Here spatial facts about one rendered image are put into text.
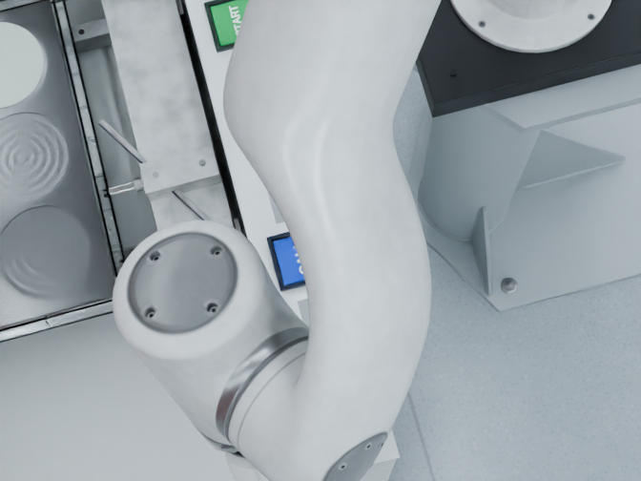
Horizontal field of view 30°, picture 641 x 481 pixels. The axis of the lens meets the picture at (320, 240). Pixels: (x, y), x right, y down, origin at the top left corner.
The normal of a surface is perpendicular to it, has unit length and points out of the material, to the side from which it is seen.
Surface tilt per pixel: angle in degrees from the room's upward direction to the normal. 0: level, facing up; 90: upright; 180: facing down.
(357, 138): 51
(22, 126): 0
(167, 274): 19
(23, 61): 1
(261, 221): 0
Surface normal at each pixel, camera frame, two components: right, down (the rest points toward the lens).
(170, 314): -0.22, -0.48
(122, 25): -0.03, -0.25
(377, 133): 0.76, 0.37
